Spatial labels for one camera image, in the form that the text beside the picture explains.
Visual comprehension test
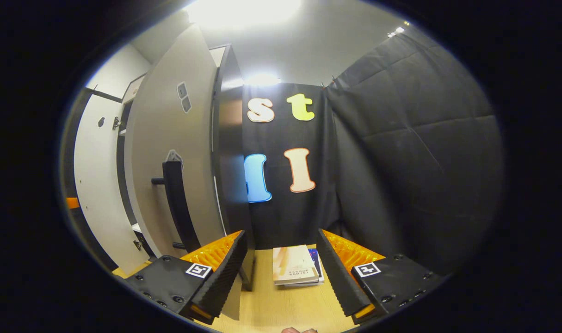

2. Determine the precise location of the grey cabinet door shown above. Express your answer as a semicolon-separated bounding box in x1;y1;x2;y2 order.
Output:
124;24;242;321
74;92;150;274

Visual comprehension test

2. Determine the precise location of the grey cabinet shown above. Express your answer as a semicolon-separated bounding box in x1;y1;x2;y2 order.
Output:
117;44;256;292

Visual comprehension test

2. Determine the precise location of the black backdrop cloth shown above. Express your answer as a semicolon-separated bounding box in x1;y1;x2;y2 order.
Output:
241;28;503;276

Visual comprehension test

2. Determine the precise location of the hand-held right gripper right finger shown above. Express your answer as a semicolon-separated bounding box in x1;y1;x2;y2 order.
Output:
316;228;445;325

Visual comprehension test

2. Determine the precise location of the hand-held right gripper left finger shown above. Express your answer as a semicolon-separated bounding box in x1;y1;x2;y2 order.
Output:
124;230;248;325

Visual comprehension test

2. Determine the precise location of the blue book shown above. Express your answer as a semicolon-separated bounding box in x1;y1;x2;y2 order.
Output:
283;248;325;289

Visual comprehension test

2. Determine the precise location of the black door handle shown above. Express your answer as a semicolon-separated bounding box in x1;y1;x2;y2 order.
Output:
151;160;201;253

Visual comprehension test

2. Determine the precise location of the long ceiling light panel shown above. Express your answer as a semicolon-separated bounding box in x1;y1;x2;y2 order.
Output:
188;0;304;31

